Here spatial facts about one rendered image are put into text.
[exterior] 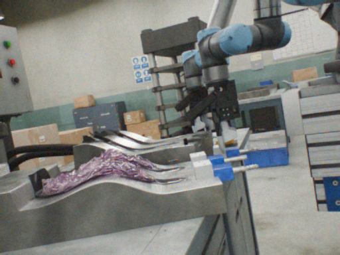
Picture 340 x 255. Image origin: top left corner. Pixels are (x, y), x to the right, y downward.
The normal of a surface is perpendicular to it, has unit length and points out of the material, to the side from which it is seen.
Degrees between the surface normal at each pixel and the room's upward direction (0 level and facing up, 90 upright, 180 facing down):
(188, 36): 90
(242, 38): 90
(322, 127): 90
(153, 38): 90
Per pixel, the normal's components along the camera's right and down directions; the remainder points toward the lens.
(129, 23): -0.35, 0.14
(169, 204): 0.00, 0.09
